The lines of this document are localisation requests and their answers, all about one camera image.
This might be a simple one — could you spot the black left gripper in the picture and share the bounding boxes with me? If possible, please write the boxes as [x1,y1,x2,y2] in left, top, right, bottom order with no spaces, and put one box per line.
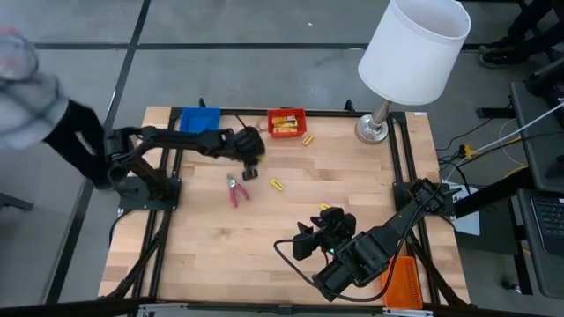
[226,126,267,181]

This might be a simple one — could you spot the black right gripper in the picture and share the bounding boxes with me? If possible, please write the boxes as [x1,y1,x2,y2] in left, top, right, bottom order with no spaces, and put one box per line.
[297,207,359,254]

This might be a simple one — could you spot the red plastic basket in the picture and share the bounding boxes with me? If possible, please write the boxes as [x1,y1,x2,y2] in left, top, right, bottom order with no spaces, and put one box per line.
[266,107,308,139]

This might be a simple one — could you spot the blue plastic basket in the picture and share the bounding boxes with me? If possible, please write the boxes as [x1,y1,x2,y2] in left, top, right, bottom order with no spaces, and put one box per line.
[179,107,221,135]

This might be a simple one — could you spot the black beam with silver brackets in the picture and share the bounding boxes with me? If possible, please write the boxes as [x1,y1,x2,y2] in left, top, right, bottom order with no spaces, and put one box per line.
[0,297,564,317]

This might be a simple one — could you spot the orange plastic basket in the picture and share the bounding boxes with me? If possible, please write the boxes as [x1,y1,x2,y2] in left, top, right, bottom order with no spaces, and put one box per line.
[380,255,424,311]

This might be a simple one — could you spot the white paper sheet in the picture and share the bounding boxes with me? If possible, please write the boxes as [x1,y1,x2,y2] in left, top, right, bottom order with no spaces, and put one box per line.
[448,181,482,237]

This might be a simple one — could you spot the black metal beam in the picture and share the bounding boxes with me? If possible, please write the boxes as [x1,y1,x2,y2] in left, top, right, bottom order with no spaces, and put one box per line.
[452,166,537,220]

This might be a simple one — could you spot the person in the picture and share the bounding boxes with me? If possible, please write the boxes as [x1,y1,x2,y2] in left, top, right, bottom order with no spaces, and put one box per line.
[478,0,564,70]
[0,26,114,190]

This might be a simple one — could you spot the white shade silver table lamp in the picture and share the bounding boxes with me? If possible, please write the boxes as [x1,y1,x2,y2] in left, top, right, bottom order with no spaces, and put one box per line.
[354,0,472,145]

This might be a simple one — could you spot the dark grey side desk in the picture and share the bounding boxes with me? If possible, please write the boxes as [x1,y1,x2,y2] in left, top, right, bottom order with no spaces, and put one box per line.
[510,56,564,300]

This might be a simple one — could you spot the black laptop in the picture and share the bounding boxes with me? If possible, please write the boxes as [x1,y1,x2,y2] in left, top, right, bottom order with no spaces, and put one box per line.
[530,193,564,256]

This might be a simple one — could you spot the black furniture leg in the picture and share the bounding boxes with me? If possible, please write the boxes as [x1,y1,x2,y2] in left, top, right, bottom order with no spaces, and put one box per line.
[0,191,35,213]

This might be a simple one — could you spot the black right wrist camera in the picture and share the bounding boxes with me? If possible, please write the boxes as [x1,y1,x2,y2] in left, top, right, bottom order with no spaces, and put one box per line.
[292,228,328,262]

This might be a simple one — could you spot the pink handled pliers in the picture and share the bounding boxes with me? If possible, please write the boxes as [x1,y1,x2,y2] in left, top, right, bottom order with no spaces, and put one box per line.
[226,173,251,209]

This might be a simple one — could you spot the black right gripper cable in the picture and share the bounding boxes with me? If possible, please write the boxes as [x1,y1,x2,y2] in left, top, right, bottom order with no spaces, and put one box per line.
[272,239,397,305]

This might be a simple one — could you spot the black floor cable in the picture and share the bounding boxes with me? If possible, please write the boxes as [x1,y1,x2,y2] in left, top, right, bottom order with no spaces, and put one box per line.
[435,117,516,186]

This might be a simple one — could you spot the white cable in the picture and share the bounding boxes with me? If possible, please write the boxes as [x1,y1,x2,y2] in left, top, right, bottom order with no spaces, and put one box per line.
[440,100,564,172]

